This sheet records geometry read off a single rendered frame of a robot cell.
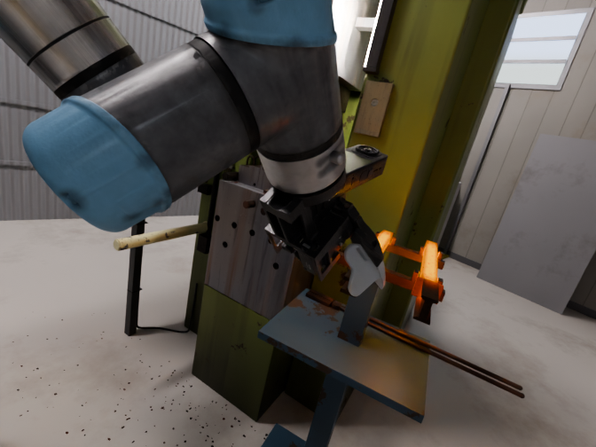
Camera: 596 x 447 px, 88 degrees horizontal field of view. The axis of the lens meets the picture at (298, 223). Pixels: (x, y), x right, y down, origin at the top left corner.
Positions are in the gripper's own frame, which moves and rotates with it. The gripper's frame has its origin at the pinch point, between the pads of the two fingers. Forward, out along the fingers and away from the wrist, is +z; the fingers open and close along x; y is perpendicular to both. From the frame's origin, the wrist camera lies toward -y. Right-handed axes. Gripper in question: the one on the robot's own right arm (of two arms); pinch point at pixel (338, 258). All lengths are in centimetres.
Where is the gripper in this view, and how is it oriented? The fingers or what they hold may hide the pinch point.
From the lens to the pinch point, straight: 46.3
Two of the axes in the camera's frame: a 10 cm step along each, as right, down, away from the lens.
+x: 7.7, 4.1, -5.0
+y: -6.1, 7.0, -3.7
